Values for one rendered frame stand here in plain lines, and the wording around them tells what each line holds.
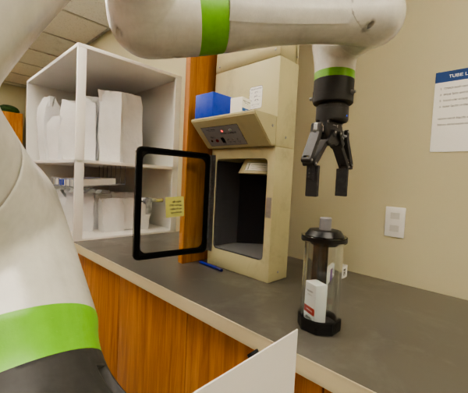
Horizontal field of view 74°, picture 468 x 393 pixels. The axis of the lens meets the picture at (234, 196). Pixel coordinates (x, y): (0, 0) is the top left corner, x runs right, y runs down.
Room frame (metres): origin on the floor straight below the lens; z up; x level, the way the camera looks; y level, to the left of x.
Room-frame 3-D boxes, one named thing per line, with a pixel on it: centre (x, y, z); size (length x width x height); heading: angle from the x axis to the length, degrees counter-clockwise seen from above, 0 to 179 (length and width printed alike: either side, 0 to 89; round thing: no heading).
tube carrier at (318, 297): (0.75, -0.22, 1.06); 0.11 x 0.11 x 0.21
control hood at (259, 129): (1.12, 0.02, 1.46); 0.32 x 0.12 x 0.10; 46
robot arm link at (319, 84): (0.75, -0.22, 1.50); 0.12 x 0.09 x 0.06; 44
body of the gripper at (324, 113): (0.75, -0.22, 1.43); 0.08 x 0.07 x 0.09; 134
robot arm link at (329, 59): (0.74, -0.22, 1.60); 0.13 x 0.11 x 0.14; 15
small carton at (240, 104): (1.09, -0.01, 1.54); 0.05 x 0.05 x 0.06; 53
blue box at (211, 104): (1.19, 0.09, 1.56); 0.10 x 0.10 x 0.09; 46
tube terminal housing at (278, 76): (1.25, -0.10, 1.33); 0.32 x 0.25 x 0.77; 46
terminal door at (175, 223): (1.16, 0.22, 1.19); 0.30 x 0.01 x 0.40; 129
